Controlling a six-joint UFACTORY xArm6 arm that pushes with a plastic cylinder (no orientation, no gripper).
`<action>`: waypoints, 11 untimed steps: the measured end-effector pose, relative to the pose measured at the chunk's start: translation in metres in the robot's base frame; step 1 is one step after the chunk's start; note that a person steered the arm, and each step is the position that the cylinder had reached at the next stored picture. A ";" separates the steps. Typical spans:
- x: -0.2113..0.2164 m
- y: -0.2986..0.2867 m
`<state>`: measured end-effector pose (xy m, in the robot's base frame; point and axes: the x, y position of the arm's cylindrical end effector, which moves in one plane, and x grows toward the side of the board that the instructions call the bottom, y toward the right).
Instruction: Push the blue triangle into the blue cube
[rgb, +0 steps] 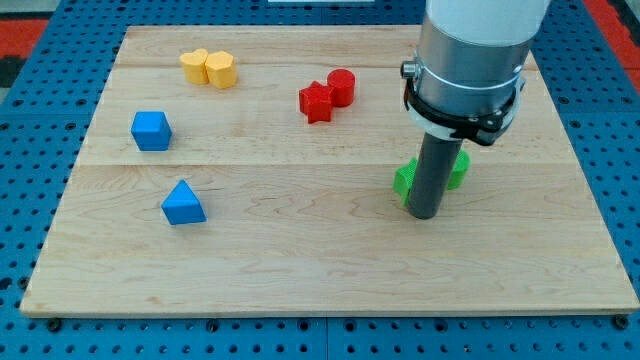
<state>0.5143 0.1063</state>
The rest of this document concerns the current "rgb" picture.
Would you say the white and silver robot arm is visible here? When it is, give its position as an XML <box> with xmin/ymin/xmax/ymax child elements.
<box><xmin>401</xmin><ymin>0</ymin><xmax>550</xmax><ymax>146</ymax></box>

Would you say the blue triangle block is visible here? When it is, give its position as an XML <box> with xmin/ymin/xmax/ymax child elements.
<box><xmin>161</xmin><ymin>180</ymin><xmax>207</xmax><ymax>225</ymax></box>

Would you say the blue cube block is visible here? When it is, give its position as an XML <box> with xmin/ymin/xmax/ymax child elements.
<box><xmin>131</xmin><ymin>111</ymin><xmax>172</xmax><ymax>151</ymax></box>

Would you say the red star block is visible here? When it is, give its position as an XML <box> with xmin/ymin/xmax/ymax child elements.
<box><xmin>299</xmin><ymin>81</ymin><xmax>333</xmax><ymax>124</ymax></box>

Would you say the green star block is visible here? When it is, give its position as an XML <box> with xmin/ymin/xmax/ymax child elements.
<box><xmin>392</xmin><ymin>157</ymin><xmax>418</xmax><ymax>206</ymax></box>

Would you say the light wooden board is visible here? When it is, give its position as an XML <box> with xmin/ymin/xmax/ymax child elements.
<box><xmin>21</xmin><ymin>26</ymin><xmax>639</xmax><ymax>318</ymax></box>

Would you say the red cylinder block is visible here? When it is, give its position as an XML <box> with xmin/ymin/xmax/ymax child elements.
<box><xmin>327</xmin><ymin>69</ymin><xmax>356</xmax><ymax>107</ymax></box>

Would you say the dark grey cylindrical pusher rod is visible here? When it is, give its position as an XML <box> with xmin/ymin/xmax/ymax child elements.
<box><xmin>406</xmin><ymin>133</ymin><xmax>462</xmax><ymax>219</ymax></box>

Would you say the green round block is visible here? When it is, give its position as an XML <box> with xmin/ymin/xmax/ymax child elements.
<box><xmin>447</xmin><ymin>150</ymin><xmax>471</xmax><ymax>190</ymax></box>

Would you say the yellow hexagon block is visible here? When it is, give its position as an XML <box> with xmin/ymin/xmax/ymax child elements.
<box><xmin>205</xmin><ymin>51</ymin><xmax>238</xmax><ymax>89</ymax></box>

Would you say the yellow heart block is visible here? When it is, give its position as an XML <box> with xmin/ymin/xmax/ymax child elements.
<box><xmin>179</xmin><ymin>48</ymin><xmax>209</xmax><ymax>85</ymax></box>

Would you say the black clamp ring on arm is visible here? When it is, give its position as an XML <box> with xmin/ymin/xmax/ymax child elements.
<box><xmin>402</xmin><ymin>74</ymin><xmax>525</xmax><ymax>147</ymax></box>

